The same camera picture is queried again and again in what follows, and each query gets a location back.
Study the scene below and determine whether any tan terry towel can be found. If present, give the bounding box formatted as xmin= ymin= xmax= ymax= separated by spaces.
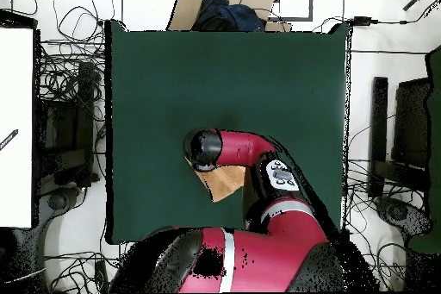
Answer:
xmin=184 ymin=157 xmax=247 ymax=203

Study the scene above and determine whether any dark green table cloth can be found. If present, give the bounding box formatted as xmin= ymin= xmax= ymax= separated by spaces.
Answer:
xmin=104 ymin=19 xmax=352 ymax=245

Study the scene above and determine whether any dark blue clothing pile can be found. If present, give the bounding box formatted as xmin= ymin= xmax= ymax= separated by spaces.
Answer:
xmin=192 ymin=0 xmax=266 ymax=32

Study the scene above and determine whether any brown cardboard box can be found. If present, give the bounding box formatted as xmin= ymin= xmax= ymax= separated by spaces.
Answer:
xmin=166 ymin=0 xmax=294 ymax=33

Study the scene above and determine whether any black equipment stand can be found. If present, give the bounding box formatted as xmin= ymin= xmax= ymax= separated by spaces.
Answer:
xmin=34 ymin=60 xmax=101 ymax=188

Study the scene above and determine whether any grey round stand base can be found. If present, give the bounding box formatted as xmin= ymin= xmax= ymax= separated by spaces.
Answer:
xmin=46 ymin=186 xmax=84 ymax=212
xmin=373 ymin=195 xmax=433 ymax=240

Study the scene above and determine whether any black power strip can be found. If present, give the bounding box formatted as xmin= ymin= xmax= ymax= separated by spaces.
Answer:
xmin=94 ymin=260 xmax=109 ymax=293

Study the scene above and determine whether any white board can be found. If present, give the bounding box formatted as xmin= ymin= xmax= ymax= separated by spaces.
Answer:
xmin=0 ymin=26 xmax=35 ymax=229

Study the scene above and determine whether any black marker pen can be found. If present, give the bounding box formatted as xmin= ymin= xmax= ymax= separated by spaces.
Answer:
xmin=0 ymin=128 xmax=19 ymax=152

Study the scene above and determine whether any black cable tangle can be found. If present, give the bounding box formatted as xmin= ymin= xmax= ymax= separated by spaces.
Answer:
xmin=44 ymin=250 xmax=132 ymax=293
xmin=344 ymin=159 xmax=428 ymax=292
xmin=37 ymin=0 xmax=115 ymax=129

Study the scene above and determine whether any black adapter cable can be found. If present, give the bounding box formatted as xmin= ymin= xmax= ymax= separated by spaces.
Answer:
xmin=311 ymin=0 xmax=441 ymax=33

